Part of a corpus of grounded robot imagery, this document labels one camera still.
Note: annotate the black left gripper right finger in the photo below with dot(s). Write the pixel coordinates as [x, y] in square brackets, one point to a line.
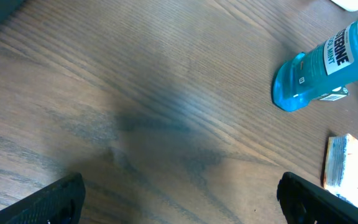
[304, 202]

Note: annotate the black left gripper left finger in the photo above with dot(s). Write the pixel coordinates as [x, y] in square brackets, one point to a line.
[59, 202]

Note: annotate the white barcode scanner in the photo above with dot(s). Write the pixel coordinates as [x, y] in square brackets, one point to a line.
[348, 5]

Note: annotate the green box with round label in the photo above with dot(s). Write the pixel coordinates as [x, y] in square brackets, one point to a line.
[334, 94]

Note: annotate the teal bottle with clear cap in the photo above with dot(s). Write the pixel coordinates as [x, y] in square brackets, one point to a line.
[309, 75]

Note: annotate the small orange white box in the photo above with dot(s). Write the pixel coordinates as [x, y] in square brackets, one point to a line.
[341, 168]

